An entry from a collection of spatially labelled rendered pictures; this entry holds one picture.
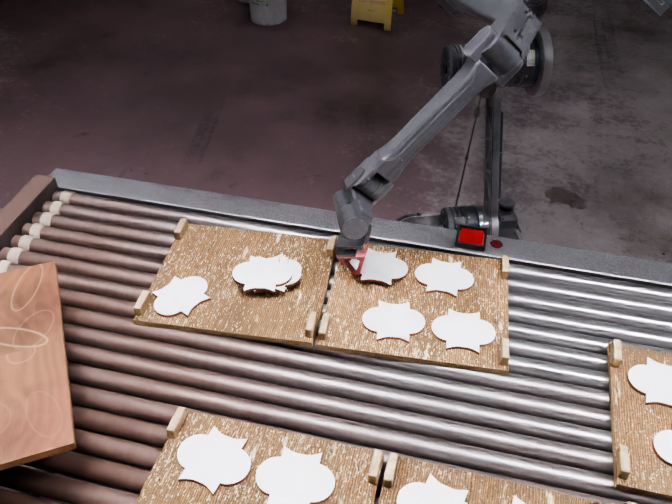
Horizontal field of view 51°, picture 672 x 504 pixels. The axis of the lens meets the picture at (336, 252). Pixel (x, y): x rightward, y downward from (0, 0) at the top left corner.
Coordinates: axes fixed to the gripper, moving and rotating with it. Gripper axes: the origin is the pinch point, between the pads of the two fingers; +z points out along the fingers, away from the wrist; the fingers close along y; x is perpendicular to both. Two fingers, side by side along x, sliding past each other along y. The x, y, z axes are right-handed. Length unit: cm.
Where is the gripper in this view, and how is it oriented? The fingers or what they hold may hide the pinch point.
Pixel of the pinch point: (358, 262)
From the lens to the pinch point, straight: 168.6
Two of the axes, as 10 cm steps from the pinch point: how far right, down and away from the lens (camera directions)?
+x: 9.7, -0.1, -2.5
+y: -1.8, 6.4, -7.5
